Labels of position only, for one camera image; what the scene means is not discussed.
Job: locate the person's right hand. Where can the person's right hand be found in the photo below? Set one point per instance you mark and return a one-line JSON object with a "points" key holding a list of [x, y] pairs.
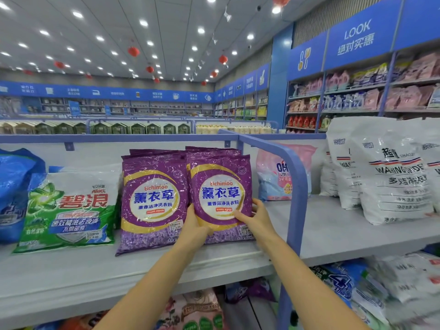
{"points": [[258, 224]]}

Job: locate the person's left hand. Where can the person's left hand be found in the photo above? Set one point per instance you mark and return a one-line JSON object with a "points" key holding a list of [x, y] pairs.
{"points": [[194, 233]]}

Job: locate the pink detergent bag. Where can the pink detergent bag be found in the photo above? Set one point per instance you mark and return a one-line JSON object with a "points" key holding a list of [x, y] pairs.
{"points": [[271, 175]]}

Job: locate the purple detergent bag gold oval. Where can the purple detergent bag gold oval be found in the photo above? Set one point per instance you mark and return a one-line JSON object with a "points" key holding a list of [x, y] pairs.
{"points": [[152, 202], [213, 150], [220, 189], [155, 152]]}

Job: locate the pile of pink detergent bags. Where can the pile of pink detergent bags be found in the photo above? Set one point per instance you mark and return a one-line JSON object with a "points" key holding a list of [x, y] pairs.
{"points": [[192, 312]]}

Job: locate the grey shelf with blue frame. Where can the grey shelf with blue frame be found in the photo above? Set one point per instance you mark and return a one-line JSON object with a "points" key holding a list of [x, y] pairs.
{"points": [[82, 278]]}

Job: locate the white green detergent bag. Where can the white green detergent bag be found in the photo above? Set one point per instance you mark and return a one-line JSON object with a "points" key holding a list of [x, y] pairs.
{"points": [[69, 216]]}

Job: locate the panda green detergent bag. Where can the panda green detergent bag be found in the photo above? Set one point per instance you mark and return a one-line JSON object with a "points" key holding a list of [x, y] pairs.
{"points": [[405, 271]]}

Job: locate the blue detergent bag green band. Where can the blue detergent bag green band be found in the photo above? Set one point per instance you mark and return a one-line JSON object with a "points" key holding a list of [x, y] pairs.
{"points": [[17, 189]]}

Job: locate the person's right forearm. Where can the person's right forearm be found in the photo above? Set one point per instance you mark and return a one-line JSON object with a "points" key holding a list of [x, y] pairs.
{"points": [[316, 288]]}

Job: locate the person's left forearm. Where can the person's left forearm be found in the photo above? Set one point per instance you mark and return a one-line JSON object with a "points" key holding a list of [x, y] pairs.
{"points": [[151, 292]]}

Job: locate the row of pale bottles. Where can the row of pale bottles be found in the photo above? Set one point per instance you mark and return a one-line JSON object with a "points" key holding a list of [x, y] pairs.
{"points": [[223, 128]]}

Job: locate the row of green boxes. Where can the row of green boxes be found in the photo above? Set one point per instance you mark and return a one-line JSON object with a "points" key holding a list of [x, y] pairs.
{"points": [[89, 128]]}

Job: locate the small blue hanging sign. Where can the small blue hanging sign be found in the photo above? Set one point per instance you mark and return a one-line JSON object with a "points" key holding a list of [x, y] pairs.
{"points": [[74, 109]]}

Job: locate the blue sign with utensil icons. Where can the blue sign with utensil icons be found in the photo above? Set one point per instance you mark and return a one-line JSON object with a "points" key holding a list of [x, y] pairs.
{"points": [[307, 57]]}

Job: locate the hanging red lanterns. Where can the hanging red lanterns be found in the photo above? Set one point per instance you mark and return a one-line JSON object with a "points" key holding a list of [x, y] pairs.
{"points": [[133, 51]]}

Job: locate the blue sign white lettering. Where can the blue sign white lettering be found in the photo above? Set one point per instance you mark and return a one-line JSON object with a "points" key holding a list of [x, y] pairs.
{"points": [[361, 37]]}

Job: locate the ceiling spotlights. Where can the ceiling spotlights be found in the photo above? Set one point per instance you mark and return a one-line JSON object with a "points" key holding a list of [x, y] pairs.
{"points": [[144, 23]]}

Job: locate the blue sign with bowl icon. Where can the blue sign with bowl icon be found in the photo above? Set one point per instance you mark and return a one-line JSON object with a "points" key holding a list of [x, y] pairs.
{"points": [[419, 20]]}

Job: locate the far wall racks with goods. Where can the far wall racks with goods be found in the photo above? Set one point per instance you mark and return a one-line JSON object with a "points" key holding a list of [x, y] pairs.
{"points": [[137, 108]]}

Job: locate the wall rack with pink goods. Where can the wall rack with pink goods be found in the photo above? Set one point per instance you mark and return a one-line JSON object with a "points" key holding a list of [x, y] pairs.
{"points": [[357, 99]]}

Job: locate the blue wall sign band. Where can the blue wall sign band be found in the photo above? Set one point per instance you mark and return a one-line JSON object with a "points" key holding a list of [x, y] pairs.
{"points": [[103, 92]]}

